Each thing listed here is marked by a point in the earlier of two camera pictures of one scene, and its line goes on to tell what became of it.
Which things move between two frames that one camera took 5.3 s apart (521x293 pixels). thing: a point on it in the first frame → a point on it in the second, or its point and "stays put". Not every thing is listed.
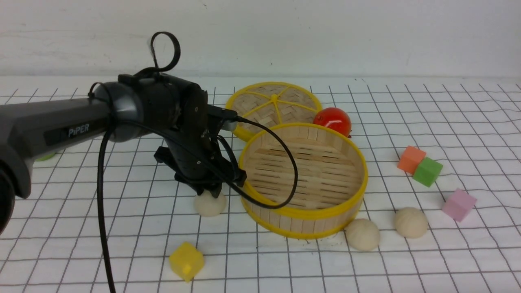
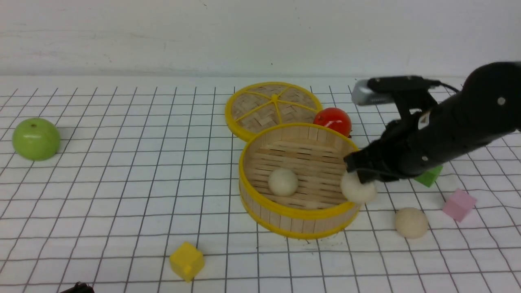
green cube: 427,171 stays put
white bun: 410,222 stays put
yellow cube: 187,261 stays put
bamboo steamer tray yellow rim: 333,171 stays put
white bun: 362,235 → 353,190
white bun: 206,205 → 283,182
